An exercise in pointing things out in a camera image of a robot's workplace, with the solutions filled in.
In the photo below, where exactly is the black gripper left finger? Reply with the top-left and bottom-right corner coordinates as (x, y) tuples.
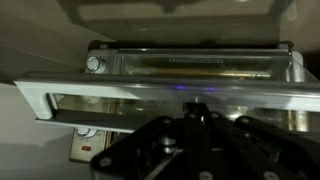
(89, 102), (214, 180)

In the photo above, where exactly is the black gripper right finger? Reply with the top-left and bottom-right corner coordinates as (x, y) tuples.
(195, 102), (320, 180)

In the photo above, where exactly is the glass toaster oven door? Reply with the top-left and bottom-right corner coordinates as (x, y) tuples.
(13, 48), (320, 134)

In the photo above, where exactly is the silver toaster oven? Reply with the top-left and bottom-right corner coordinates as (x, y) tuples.
(68, 39), (320, 164)

